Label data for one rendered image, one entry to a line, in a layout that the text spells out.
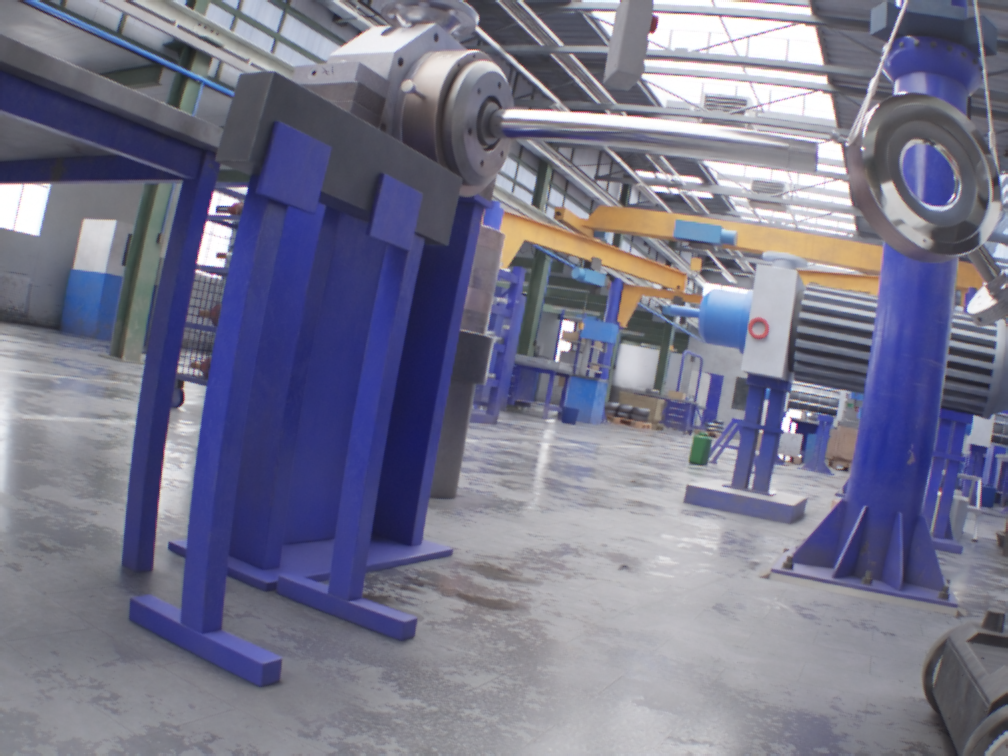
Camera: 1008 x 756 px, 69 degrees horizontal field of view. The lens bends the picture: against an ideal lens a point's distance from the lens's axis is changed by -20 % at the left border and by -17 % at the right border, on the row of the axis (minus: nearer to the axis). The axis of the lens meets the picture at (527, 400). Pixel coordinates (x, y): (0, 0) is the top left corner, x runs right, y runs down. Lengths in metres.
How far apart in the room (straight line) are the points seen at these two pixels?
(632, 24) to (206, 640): 1.06
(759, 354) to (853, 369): 0.60
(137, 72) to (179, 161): 8.66
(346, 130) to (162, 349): 0.56
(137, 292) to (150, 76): 2.61
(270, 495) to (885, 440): 2.19
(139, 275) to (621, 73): 8.05
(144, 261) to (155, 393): 7.32
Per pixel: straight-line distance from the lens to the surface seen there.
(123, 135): 1.56
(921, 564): 3.31
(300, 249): 1.82
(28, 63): 1.38
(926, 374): 3.24
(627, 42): 1.12
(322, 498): 2.20
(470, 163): 2.01
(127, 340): 8.94
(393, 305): 1.60
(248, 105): 1.26
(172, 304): 1.66
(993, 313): 1.88
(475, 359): 3.44
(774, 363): 5.22
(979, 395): 5.33
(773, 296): 5.28
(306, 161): 1.30
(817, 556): 3.30
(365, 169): 1.45
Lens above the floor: 0.50
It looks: 1 degrees down
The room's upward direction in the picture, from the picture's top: 11 degrees clockwise
